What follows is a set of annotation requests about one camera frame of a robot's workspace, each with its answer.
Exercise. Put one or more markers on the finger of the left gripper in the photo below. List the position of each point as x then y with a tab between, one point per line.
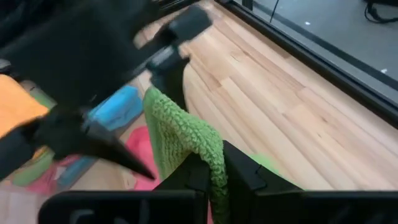
68	133
169	74

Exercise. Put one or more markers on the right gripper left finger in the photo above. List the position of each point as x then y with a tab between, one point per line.
192	177

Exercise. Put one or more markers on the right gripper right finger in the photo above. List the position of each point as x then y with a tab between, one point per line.
242	177

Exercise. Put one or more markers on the clear plastic bin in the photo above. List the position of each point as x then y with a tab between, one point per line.
40	93

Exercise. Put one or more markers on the pink microfiber towel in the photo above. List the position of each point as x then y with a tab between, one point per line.
140	146
46	183

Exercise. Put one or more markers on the orange microfiber towel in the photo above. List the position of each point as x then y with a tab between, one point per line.
15	105

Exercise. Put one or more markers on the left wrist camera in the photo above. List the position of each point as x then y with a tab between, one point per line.
189	21

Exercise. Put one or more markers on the black metal table frame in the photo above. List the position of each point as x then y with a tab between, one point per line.
311	59

